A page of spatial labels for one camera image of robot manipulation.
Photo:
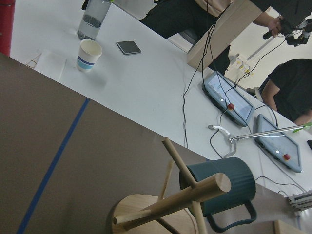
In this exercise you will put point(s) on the teal mug yellow inside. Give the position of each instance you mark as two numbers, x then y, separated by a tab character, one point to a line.
235	180

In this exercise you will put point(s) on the paper cup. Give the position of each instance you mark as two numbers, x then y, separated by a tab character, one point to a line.
88	54

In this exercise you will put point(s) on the wooden cup storage rack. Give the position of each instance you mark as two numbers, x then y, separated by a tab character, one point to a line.
146	214

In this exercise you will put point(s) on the teach pendant tablet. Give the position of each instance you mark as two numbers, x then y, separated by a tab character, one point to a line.
228	99
278	145

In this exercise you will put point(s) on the small black square pad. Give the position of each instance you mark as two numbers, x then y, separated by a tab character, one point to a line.
128	47

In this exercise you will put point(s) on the metal reacher grabber tool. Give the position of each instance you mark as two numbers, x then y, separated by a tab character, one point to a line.
234	139

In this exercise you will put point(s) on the beige cardboard box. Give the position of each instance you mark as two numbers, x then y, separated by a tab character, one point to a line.
236	15

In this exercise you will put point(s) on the person holding black device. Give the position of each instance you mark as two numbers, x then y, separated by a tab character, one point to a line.
170	17

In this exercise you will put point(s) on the clear water bottle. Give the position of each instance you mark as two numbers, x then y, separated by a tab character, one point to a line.
94	14

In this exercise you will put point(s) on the person in black shirt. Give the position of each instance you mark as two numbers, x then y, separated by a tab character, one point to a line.
288	90

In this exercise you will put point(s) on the wooden cutting board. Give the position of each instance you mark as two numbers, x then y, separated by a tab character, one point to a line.
281	227

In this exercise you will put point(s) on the red cylinder object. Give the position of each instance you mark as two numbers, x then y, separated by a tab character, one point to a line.
7	10

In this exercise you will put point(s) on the aluminium frame post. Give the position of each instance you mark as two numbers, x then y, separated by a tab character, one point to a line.
301	201

